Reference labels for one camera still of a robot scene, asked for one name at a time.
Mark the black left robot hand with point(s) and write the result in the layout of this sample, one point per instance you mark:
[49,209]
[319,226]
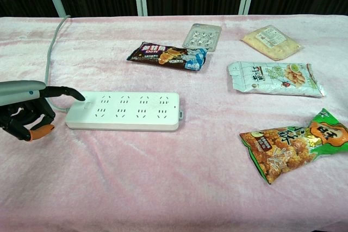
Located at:
[19,93]

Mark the white green snack bag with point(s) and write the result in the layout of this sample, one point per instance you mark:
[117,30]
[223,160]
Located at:
[274,79]

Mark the white power strip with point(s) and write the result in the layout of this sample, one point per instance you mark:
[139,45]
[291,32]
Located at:
[130,112]

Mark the green orange snack bag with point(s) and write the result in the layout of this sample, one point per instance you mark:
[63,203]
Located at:
[293,145]

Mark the yellow vacuum food pack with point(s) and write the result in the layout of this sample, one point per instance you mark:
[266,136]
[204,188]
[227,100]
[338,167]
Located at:
[273,42]

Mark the clear blister pack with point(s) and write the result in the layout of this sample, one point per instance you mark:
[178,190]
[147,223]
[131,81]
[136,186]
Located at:
[202,37]

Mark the pink plush tablecloth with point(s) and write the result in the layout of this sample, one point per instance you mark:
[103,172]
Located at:
[174,161]

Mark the brown croissant snack bag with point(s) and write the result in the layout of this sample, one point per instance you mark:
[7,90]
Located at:
[166,56]

